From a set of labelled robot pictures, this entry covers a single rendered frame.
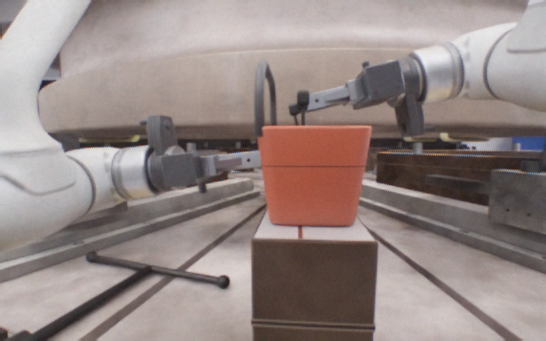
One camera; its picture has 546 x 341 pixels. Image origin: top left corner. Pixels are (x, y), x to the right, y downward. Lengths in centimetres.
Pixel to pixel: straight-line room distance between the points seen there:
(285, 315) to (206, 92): 90
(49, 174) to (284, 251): 30
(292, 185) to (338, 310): 15
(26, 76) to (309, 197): 37
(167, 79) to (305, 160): 94
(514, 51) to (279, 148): 30
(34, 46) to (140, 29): 112
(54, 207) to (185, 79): 82
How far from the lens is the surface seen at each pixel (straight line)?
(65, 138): 149
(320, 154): 33
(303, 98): 37
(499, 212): 147
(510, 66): 45
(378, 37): 127
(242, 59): 108
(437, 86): 50
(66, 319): 97
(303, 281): 34
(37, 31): 48
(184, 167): 42
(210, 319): 88
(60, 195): 44
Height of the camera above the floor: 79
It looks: 6 degrees down
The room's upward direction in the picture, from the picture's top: straight up
